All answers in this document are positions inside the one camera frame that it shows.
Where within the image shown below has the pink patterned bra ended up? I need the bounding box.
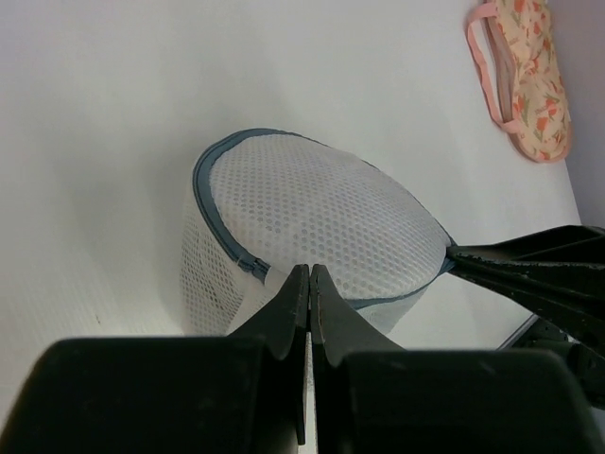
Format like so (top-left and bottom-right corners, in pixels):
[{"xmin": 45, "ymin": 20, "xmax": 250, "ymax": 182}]
[{"xmin": 466, "ymin": 1, "xmax": 572, "ymax": 164}]

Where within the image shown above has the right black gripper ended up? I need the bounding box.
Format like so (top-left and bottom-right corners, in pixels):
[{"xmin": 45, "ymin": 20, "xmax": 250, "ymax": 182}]
[{"xmin": 447, "ymin": 225, "xmax": 604, "ymax": 407}]

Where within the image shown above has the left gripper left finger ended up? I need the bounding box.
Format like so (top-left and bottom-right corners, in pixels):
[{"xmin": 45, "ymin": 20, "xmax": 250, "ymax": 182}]
[{"xmin": 1, "ymin": 265, "xmax": 309, "ymax": 453}]

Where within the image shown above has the white mesh laundry bag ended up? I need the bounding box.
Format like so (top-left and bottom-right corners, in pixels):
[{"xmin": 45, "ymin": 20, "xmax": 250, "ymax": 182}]
[{"xmin": 180, "ymin": 129, "xmax": 453, "ymax": 336}]

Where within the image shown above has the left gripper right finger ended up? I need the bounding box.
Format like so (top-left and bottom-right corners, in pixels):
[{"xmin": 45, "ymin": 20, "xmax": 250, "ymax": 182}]
[{"xmin": 309, "ymin": 265, "xmax": 604, "ymax": 453}]

